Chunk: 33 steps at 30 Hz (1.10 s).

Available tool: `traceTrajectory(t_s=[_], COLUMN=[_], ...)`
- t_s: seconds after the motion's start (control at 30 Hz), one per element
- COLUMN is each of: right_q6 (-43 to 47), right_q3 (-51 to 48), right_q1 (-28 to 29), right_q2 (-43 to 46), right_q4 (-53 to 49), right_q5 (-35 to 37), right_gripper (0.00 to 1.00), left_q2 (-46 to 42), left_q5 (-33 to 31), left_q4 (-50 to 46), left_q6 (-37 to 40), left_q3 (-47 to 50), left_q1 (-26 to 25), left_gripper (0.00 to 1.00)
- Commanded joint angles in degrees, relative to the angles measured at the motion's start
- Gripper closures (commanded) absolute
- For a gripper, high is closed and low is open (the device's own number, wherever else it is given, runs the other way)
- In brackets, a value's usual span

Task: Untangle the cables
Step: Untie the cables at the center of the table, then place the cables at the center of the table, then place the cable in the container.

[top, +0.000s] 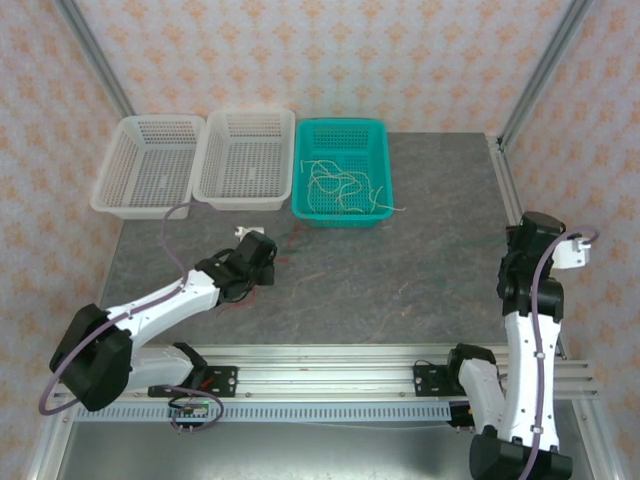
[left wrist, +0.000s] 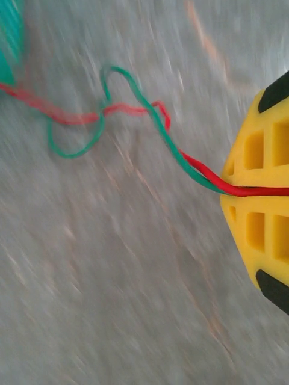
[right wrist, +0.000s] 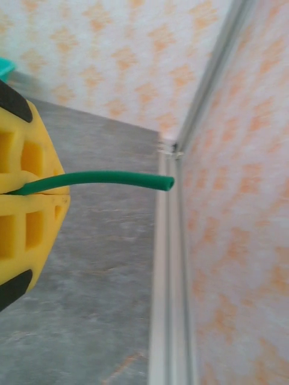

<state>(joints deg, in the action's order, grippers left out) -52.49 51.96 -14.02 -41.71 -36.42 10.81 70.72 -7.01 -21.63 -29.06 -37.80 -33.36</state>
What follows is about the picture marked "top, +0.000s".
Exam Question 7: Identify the thin white cable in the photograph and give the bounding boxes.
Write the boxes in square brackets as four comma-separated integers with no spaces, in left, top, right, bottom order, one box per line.
[368,185,408,215]
[300,158,374,215]

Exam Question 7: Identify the white perforated plastic basket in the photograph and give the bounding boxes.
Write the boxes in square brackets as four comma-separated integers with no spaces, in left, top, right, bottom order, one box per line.
[89,114,207,221]
[191,109,297,212]

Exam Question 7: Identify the teal perforated plastic basket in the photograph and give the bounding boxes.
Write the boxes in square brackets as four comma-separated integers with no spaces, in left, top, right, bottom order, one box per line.
[291,117,394,230]

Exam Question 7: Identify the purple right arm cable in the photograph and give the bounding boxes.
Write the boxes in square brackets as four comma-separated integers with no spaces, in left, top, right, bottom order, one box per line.
[519,225,601,480]

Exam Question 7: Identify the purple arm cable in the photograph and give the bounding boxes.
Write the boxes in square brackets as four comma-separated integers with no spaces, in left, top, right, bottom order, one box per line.
[38,202,202,418]
[519,225,601,480]

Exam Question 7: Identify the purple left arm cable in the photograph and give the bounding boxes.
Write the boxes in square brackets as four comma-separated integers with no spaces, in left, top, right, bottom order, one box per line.
[38,202,202,418]

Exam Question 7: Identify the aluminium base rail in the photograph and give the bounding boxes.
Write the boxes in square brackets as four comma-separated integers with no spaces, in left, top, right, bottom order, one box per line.
[52,343,599,424]

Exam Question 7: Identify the purple looped board cable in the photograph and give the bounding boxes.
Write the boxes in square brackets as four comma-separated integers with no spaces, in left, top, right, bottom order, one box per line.
[168,386,225,435]

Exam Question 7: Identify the aluminium frame post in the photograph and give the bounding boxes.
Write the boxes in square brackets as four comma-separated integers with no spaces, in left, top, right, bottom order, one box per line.
[53,0,137,119]
[497,0,594,149]

